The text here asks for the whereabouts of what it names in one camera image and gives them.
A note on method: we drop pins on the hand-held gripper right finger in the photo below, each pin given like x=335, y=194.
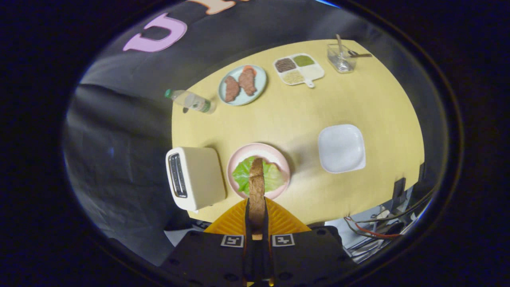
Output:
x=267, y=227

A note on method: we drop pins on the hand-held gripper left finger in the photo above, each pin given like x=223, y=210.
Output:
x=246, y=227

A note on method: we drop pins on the brown-crust bread slice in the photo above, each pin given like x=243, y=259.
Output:
x=257, y=191

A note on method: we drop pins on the green lettuce leaf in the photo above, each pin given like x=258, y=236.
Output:
x=275, y=177

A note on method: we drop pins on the cream toaster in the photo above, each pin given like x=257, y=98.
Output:
x=203, y=177

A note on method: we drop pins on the pink round plate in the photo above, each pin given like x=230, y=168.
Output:
x=255, y=149

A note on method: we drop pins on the white square plate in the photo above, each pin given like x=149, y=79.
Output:
x=342, y=148

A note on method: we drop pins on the clear water bottle green cap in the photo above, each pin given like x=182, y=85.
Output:
x=191, y=101

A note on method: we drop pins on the brown meat piece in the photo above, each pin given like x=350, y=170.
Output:
x=247, y=83
x=232, y=88

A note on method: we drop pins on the light blue round plate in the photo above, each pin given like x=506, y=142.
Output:
x=261, y=85

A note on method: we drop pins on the black backdrop cloth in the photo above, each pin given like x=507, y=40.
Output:
x=119, y=159

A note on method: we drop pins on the orange food slice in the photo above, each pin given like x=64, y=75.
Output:
x=249, y=68

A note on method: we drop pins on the white divided dish with grains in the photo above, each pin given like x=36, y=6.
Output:
x=312, y=71

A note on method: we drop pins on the clear glass utensil holder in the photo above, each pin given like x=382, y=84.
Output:
x=342, y=63

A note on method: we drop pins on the long wooden stick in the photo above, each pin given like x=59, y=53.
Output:
x=339, y=44

